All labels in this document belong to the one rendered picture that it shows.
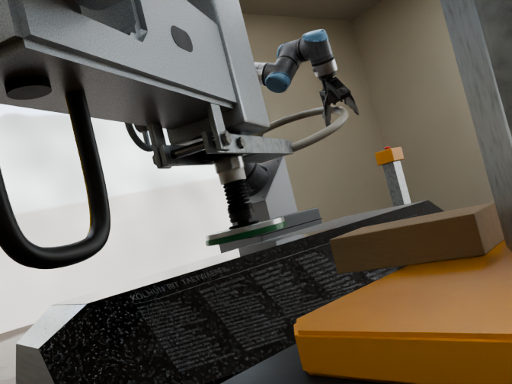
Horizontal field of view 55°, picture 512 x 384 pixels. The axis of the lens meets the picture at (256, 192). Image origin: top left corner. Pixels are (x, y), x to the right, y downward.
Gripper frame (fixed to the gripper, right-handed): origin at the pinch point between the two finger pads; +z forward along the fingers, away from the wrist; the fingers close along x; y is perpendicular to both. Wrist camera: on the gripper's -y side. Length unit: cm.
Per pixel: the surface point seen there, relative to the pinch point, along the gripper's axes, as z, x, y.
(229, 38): -47, 45, -57
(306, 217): 49, 18, 41
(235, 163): -18, 55, -60
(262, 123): -24, 44, -57
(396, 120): 207, -336, 612
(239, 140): -24, 53, -63
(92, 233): -30, 86, -108
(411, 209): 13, 15, -67
